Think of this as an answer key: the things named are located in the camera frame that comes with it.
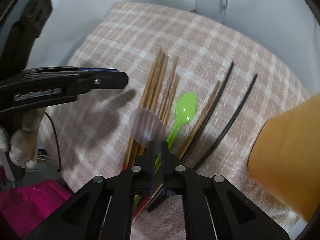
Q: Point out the clear plastic spoon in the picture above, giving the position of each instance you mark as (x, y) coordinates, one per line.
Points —
(147, 128)

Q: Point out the green plastic spoon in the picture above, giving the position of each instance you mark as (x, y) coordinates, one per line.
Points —
(184, 112)

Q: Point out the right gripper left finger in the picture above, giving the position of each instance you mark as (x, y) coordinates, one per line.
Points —
(144, 179)

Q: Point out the yellow plastic container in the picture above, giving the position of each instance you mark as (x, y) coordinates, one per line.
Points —
(284, 159)

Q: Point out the wooden chopstick beside black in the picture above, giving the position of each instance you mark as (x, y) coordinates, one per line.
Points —
(200, 120)

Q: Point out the left gloved hand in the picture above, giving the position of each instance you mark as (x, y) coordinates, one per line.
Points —
(19, 135)

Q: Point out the pink plaid cloth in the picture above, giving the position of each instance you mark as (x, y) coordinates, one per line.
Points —
(89, 137)

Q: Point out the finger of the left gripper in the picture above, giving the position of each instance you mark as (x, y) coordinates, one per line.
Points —
(105, 78)

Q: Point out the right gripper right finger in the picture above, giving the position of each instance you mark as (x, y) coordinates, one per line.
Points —
(171, 179)

